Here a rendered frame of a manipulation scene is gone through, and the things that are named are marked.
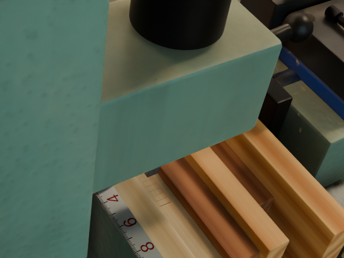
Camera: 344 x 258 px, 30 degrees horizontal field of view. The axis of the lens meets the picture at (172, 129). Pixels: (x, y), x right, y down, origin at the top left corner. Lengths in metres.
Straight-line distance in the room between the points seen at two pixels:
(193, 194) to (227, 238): 0.04
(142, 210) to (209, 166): 0.06
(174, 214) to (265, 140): 0.08
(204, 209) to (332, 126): 0.12
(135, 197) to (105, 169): 0.08
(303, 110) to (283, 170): 0.08
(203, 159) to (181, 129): 0.09
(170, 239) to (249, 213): 0.05
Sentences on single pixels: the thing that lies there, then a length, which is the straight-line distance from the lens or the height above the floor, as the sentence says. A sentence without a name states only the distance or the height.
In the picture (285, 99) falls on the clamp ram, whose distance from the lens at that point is 0.44.
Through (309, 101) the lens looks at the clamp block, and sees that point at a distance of 0.50.
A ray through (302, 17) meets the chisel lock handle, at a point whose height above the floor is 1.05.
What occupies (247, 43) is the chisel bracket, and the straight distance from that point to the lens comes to 0.35.
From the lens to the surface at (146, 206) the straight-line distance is 0.41.
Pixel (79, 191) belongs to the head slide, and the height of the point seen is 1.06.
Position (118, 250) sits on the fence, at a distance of 0.40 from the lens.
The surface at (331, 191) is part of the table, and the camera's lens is 0.52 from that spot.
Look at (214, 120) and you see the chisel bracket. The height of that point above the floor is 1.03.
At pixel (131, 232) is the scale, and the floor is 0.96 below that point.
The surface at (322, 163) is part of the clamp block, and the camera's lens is 0.49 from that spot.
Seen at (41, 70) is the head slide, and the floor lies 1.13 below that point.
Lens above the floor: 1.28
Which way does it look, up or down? 45 degrees down
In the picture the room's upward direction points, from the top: 12 degrees clockwise
